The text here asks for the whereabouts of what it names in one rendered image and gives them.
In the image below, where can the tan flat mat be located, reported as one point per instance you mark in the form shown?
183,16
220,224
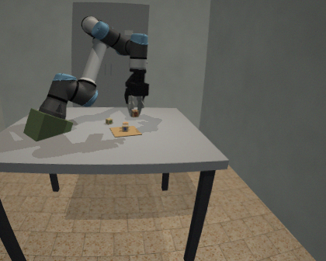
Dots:
132,131

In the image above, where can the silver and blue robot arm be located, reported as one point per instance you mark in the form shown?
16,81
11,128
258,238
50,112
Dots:
64,88

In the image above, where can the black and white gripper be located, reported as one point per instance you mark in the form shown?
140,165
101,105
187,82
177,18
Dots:
136,89

